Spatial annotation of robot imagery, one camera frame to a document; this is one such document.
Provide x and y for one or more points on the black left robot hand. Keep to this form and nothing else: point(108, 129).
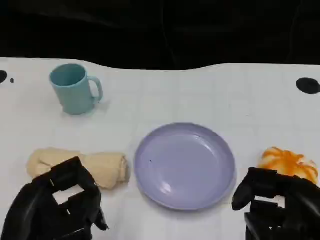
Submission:
point(37, 205)

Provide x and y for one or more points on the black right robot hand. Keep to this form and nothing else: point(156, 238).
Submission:
point(300, 200)

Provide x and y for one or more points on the orange and white bread roll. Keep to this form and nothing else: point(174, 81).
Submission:
point(282, 160)

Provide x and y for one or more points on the rolled beige towel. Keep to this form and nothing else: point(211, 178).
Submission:
point(110, 165)

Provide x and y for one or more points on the pale green mug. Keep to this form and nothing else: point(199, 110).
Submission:
point(72, 97)

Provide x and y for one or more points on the lilac plate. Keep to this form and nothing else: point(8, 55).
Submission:
point(185, 167)

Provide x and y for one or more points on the black backdrop cloth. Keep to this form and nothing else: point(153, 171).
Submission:
point(160, 30)

